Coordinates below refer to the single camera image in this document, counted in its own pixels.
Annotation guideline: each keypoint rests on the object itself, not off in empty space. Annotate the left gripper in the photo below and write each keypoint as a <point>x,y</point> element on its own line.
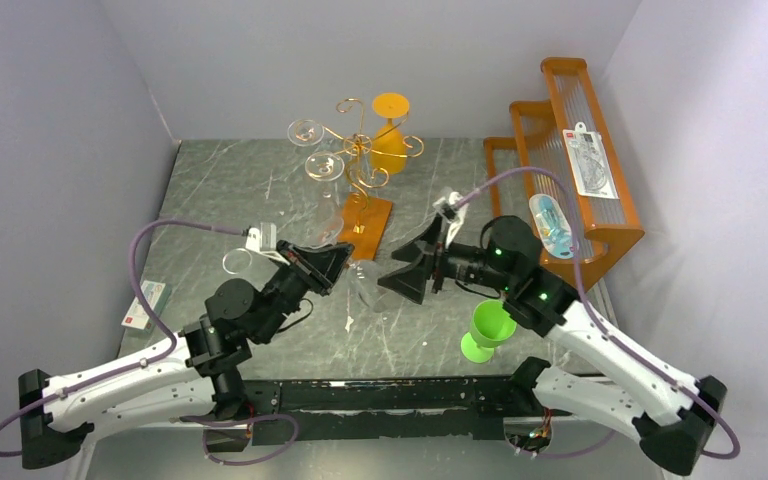
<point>332,260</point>

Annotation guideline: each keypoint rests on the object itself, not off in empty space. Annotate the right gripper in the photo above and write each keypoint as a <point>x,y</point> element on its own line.
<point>437,258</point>

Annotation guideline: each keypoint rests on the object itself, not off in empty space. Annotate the orange plastic goblet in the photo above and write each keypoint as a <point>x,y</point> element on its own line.
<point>388,150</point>

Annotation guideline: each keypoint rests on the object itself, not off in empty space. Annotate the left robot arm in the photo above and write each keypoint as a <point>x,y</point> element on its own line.
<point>59,412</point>

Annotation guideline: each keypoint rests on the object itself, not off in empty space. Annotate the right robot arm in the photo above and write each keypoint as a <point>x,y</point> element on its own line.
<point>668,412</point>

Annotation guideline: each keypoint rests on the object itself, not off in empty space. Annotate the green plastic goblet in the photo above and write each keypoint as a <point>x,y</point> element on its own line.
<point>490,326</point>

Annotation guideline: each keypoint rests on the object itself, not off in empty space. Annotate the blue packaged item on shelf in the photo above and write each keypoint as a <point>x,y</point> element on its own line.
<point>553,228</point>

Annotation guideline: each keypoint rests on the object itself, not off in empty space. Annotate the orange wooden tiered shelf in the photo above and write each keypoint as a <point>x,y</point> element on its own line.
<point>610,228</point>

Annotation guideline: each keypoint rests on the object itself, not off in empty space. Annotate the white packaged item on shelf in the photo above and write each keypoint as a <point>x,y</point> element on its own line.
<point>589,163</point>

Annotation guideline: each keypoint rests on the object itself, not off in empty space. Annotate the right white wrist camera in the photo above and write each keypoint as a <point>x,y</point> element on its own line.
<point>453,216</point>

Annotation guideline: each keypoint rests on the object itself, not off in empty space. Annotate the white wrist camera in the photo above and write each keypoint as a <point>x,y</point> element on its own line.
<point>453,216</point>
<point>262,241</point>

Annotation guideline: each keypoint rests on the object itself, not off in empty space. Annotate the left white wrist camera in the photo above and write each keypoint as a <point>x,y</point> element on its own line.
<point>262,241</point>

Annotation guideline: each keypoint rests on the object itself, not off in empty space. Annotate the gold wire wine glass rack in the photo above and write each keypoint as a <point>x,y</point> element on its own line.
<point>361,177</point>

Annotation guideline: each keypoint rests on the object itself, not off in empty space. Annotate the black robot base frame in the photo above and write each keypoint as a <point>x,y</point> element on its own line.
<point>476,406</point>

